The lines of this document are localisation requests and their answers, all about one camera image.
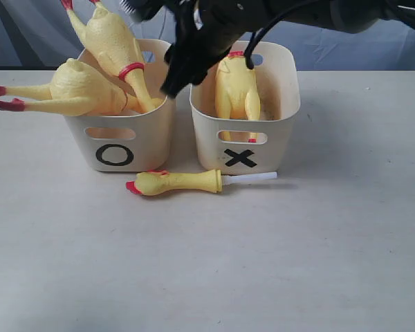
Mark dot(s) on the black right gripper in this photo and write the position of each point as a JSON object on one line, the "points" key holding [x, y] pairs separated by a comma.
{"points": [[205, 33]]}

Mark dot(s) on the headless yellow rubber chicken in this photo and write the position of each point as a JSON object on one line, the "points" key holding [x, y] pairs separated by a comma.
{"points": [[236, 94]]}

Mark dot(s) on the yellow rubber chicken red collar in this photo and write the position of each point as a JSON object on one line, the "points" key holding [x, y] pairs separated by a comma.
{"points": [[107, 37]]}

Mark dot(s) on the yellow rubber chicken whole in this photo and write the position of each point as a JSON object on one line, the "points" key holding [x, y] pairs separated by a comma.
{"points": [[76, 89]]}

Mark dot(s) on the cream bin marked X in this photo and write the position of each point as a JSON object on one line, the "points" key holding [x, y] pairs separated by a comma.
{"points": [[241, 146]]}

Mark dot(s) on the cream bin marked O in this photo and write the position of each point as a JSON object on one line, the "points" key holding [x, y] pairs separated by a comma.
{"points": [[131, 142]]}

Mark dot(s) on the detached chicken head neck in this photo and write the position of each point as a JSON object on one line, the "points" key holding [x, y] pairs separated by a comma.
{"points": [[154, 183]]}

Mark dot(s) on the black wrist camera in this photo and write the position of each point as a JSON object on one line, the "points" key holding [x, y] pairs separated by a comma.
{"points": [[145, 10]]}

